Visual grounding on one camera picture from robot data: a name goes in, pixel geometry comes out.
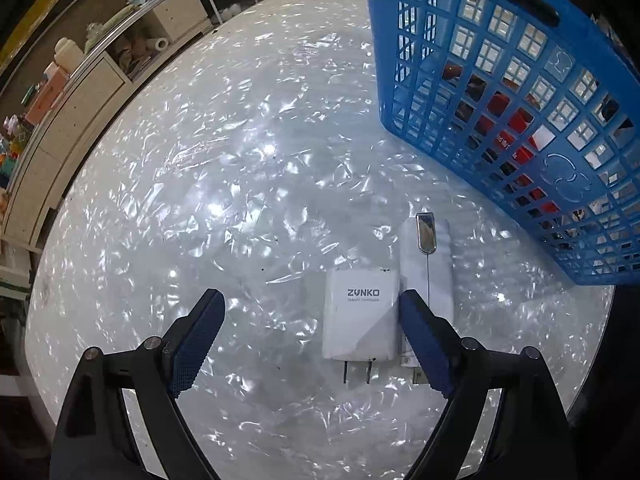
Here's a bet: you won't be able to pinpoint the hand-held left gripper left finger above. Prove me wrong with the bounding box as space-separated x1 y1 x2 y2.
49 287 227 480

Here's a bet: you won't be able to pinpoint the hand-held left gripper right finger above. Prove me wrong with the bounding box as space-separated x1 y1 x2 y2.
397 288 576 480

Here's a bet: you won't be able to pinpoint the white plug charger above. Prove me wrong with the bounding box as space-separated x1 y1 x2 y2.
321 267 403 386

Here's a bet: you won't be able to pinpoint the blue plastic lattice basket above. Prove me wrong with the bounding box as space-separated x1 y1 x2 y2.
360 0 640 287

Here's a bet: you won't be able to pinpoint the white rectangular case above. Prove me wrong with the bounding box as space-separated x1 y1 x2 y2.
397 219 456 386

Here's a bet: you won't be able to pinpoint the small metal spatula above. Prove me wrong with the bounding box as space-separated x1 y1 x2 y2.
416 212 436 311

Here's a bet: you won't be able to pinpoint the red white packet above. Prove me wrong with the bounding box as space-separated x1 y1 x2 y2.
445 60 561 216

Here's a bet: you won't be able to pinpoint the long beige cabinet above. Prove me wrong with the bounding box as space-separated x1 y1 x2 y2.
0 0 213 261

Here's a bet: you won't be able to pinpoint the pile of colourful boxes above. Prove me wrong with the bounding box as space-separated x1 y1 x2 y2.
0 110 26 186

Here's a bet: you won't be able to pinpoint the pink box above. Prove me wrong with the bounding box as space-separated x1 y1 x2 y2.
25 67 68 126

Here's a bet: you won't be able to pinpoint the brown bags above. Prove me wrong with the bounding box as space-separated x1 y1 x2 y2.
112 30 153 78

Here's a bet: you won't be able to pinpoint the white plastic jar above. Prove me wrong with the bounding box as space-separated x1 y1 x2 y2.
54 37 83 73

